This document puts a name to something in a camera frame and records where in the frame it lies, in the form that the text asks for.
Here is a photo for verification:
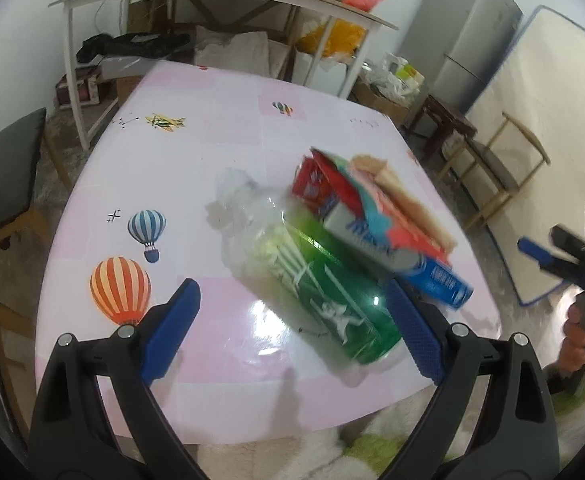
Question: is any dark wooden stool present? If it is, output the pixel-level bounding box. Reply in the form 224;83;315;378
403;94;478;161

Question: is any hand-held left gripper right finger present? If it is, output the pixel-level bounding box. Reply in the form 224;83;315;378
380;278;559;480

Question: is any grey refrigerator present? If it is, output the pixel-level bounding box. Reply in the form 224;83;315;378
397;0;523;111

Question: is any pink printed tablecloth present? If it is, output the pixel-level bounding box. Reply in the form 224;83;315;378
35;60;503;446

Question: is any red box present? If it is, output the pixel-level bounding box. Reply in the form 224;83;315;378
54;66;104;110

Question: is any beige mattress with blue edge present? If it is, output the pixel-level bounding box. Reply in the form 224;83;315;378
465;5;585;307

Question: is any pink snack packet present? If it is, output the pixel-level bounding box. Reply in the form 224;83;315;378
343;160;451;261

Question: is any brown cardboard box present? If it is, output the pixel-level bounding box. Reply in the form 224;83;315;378
351;82;414;128
126;0;173;36

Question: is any white sack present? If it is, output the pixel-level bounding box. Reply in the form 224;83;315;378
194;26;293;81

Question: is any green label plastic bottle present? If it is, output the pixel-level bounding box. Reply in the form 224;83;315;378
207;167;404;386

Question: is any black seat wooden chair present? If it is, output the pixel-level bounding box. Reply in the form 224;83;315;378
0;107;73;261
435;112;552;232

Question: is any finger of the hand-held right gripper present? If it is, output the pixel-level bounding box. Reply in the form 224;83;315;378
517;237;585;286
551;225;585;261

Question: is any white low cabinet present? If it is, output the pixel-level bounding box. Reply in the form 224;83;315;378
292;52;353;97

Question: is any blue white toothpaste box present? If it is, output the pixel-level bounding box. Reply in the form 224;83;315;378
323;200;475;309

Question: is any yellow plastic bag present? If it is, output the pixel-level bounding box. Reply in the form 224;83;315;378
297;19;369;59

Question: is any black cloth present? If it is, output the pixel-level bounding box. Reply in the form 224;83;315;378
76;32;192;64

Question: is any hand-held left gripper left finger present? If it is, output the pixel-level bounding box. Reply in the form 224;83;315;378
27;277;208;480

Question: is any green white packet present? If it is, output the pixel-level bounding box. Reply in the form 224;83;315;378
400;62;426;87

